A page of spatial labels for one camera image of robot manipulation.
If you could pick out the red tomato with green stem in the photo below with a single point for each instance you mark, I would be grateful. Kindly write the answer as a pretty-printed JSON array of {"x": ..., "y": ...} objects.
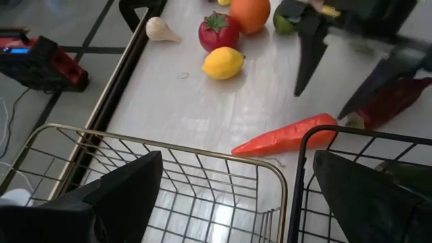
[{"x": 219, "y": 35}]

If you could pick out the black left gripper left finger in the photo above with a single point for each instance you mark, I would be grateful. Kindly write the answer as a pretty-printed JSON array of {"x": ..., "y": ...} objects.
[{"x": 125, "y": 195}]

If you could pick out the red and black power station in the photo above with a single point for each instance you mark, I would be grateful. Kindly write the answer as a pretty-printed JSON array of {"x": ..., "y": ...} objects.
[{"x": 44, "y": 64}]

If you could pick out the yellow plastic lemon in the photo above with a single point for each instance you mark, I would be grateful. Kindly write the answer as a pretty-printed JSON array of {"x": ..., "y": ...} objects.
[
  {"x": 222, "y": 63},
  {"x": 224, "y": 2}
]

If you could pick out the dark red chili pepper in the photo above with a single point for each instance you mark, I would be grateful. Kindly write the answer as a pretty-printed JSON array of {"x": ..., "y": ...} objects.
[{"x": 388, "y": 104}]

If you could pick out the orange plastic orange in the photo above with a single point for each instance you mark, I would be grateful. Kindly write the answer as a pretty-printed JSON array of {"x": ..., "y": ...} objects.
[{"x": 249, "y": 15}]

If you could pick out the green plastic lime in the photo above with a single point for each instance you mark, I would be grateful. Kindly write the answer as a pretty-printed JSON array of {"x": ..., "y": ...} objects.
[{"x": 281, "y": 25}]

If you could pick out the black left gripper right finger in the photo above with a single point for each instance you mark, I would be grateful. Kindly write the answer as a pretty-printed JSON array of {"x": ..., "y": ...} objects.
[{"x": 364, "y": 209}]

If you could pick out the yellow corn cob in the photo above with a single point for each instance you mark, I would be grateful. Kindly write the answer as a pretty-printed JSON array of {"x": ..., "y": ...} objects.
[{"x": 330, "y": 11}]

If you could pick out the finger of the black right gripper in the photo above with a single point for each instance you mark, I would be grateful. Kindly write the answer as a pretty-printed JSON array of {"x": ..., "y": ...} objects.
[
  {"x": 398, "y": 67},
  {"x": 310, "y": 50}
]

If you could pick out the small clear rubber band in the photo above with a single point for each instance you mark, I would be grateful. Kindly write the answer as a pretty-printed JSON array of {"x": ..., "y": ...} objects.
[{"x": 187, "y": 75}]

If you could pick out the white garlic bulb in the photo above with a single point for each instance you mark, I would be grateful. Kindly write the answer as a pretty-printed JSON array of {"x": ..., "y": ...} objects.
[{"x": 157, "y": 29}]

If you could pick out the black metal table frame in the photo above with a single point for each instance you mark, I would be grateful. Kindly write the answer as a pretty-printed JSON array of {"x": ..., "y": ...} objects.
[{"x": 88, "y": 158}]

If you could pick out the dark green cucumber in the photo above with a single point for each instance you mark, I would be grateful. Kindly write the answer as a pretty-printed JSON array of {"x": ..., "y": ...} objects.
[{"x": 411, "y": 175}]

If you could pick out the orange plastic carrot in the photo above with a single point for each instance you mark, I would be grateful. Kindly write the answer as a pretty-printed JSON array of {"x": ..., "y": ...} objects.
[{"x": 287, "y": 136}]

